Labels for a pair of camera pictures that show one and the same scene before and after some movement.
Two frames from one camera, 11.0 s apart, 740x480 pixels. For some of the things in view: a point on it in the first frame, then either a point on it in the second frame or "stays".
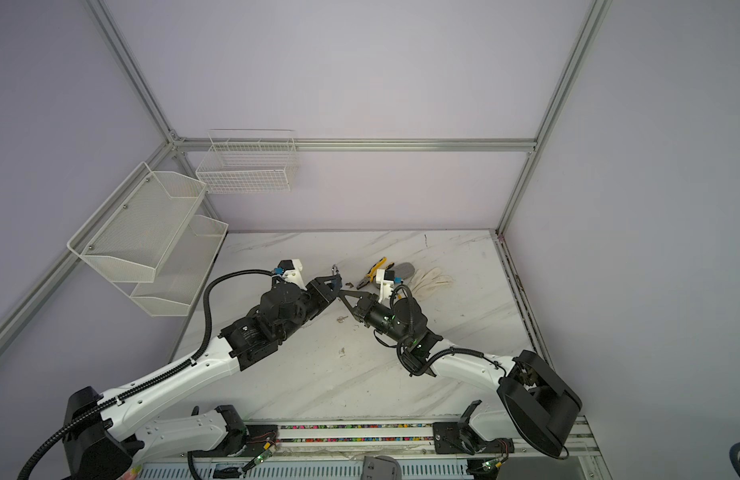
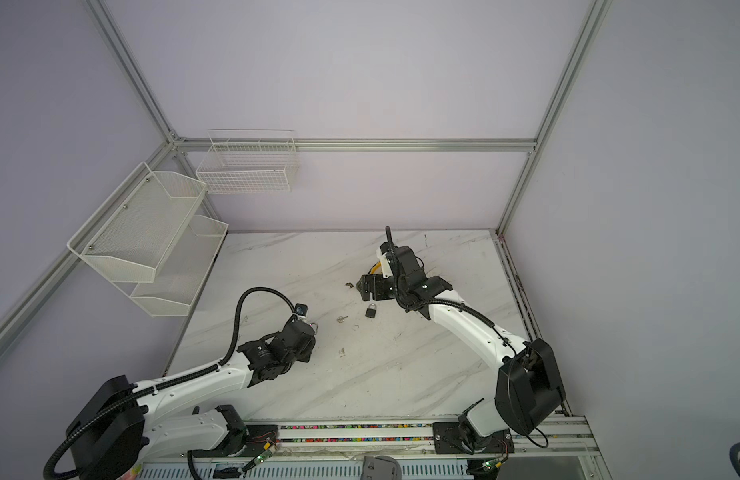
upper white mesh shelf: [135, 230] stays
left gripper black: [321, 292] -> [306, 355]
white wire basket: [241, 161] stays
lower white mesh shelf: [183, 270] stays
